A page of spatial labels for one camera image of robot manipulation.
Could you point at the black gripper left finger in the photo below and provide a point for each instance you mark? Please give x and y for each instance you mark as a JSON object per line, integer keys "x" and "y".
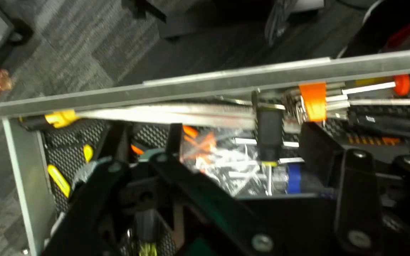
{"x": 94, "y": 223}

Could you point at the orange black handled screwdriver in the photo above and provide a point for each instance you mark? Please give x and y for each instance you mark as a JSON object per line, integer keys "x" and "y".
{"x": 318, "y": 101}

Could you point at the grey tool drawer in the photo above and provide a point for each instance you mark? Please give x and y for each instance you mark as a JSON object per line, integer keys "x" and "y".
{"x": 363, "y": 152}

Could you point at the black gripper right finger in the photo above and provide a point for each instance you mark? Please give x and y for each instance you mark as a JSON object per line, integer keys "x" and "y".
{"x": 227, "y": 226}

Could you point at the stubby black yellow screwdriver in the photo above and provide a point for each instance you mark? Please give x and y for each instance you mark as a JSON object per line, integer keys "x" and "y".
{"x": 268, "y": 129}

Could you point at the clear bag of screws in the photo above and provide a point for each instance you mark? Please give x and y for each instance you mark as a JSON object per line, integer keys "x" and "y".
{"x": 230, "y": 158}

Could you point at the blue handled screwdriver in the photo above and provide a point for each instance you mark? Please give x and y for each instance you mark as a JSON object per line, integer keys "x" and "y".
{"x": 305, "y": 180}

